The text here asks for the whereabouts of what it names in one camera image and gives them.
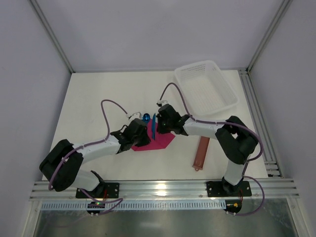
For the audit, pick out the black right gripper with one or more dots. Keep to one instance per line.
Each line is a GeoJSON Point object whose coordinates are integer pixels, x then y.
{"type": "Point", "coordinates": [160, 124]}

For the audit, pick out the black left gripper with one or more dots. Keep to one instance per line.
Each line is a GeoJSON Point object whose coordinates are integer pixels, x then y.
{"type": "Point", "coordinates": [143, 136]}

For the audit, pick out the pink paper napkin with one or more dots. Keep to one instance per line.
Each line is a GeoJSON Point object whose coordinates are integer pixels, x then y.
{"type": "Point", "coordinates": [161, 141]}

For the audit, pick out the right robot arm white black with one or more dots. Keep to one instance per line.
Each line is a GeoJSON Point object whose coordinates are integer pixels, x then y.
{"type": "Point", "coordinates": [237, 141]}

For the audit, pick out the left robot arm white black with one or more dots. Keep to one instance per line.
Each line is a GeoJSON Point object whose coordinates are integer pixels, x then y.
{"type": "Point", "coordinates": [62, 166]}

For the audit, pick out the white plastic basket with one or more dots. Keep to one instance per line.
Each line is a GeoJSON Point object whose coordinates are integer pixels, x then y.
{"type": "Point", "coordinates": [205, 88]}

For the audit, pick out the brown utensil tray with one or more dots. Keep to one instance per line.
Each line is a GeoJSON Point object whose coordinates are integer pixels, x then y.
{"type": "Point", "coordinates": [201, 153]}

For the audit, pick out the left controller board black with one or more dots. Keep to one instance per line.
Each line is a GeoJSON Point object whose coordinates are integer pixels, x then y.
{"type": "Point", "coordinates": [95, 208]}

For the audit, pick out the controller board black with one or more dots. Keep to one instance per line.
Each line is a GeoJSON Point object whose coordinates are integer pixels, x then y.
{"type": "Point", "coordinates": [95, 208]}
{"type": "Point", "coordinates": [233, 208]}

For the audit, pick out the right controller board black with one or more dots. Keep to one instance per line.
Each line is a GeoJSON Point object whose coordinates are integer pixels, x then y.
{"type": "Point", "coordinates": [233, 208]}

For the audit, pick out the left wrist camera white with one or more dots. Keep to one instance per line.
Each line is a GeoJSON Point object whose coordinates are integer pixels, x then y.
{"type": "Point", "coordinates": [136, 115]}

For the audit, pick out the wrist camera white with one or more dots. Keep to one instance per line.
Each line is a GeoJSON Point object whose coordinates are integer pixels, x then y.
{"type": "Point", "coordinates": [161, 103]}
{"type": "Point", "coordinates": [136, 115]}

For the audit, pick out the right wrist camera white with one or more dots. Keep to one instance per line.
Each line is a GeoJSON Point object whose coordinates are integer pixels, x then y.
{"type": "Point", "coordinates": [161, 103]}

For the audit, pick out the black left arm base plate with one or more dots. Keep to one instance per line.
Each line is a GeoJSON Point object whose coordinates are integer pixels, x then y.
{"type": "Point", "coordinates": [104, 190]}

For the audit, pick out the white slotted cable duct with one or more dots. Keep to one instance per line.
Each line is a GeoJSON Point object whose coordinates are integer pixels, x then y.
{"type": "Point", "coordinates": [145, 205]}

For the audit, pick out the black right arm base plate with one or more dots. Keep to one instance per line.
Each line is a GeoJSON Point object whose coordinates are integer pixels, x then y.
{"type": "Point", "coordinates": [221, 189]}

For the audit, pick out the right side aluminium rail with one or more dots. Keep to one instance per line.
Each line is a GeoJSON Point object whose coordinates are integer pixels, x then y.
{"type": "Point", "coordinates": [269, 154]}

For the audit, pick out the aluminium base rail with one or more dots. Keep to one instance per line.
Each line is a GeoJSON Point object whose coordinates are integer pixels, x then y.
{"type": "Point", "coordinates": [172, 189]}

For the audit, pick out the right aluminium frame post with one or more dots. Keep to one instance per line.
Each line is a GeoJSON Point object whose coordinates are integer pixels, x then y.
{"type": "Point", "coordinates": [276, 20]}

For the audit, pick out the aluminium frame post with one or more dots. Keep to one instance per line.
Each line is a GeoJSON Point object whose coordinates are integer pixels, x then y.
{"type": "Point", "coordinates": [276, 20]}
{"type": "Point", "coordinates": [51, 35]}

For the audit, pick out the left aluminium frame post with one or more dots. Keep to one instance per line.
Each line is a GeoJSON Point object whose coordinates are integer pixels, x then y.
{"type": "Point", "coordinates": [51, 35]}

